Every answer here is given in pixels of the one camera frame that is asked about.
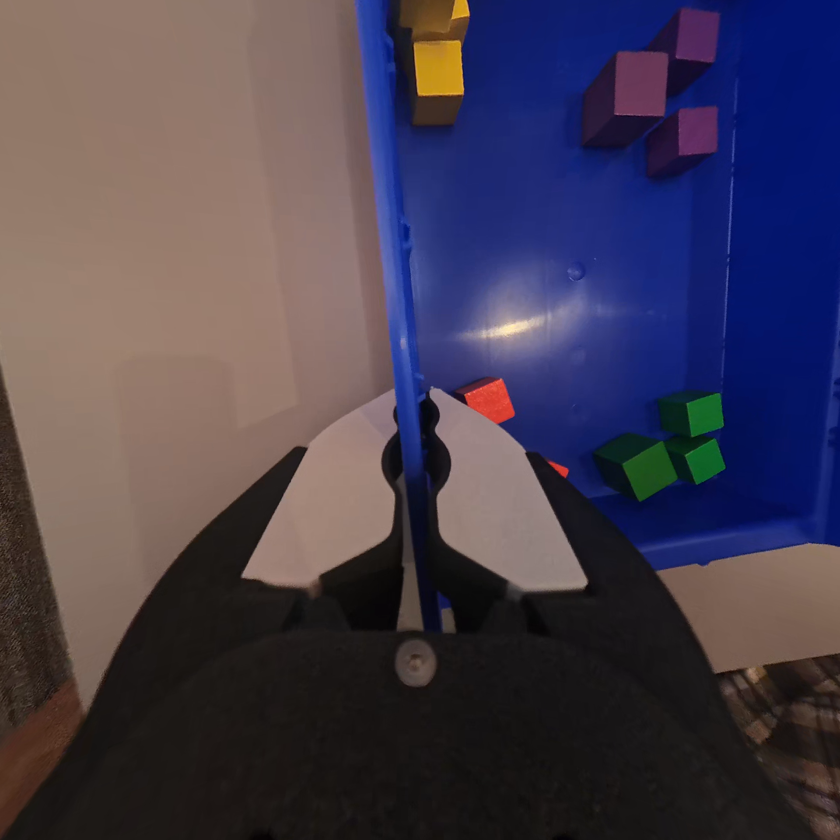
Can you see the red cube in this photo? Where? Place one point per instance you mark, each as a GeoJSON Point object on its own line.
{"type": "Point", "coordinates": [489, 401]}
{"type": "Point", "coordinates": [559, 469]}

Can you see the yellow cube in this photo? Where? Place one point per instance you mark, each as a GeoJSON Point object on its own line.
{"type": "Point", "coordinates": [426, 13]}
{"type": "Point", "coordinates": [438, 69]}

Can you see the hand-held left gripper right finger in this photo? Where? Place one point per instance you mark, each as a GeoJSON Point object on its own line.
{"type": "Point", "coordinates": [512, 518]}

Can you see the blue plastic bin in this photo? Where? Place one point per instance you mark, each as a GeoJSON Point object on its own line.
{"type": "Point", "coordinates": [525, 229]}

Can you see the person's plaid shirt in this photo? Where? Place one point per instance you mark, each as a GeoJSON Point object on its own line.
{"type": "Point", "coordinates": [787, 735]}

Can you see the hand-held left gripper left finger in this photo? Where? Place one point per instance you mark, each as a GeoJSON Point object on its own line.
{"type": "Point", "coordinates": [328, 512]}

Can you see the purple cube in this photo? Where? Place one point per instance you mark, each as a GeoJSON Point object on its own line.
{"type": "Point", "coordinates": [636, 82]}
{"type": "Point", "coordinates": [697, 33]}
{"type": "Point", "coordinates": [695, 131]}

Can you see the large green cube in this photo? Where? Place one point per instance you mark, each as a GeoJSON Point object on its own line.
{"type": "Point", "coordinates": [646, 469]}

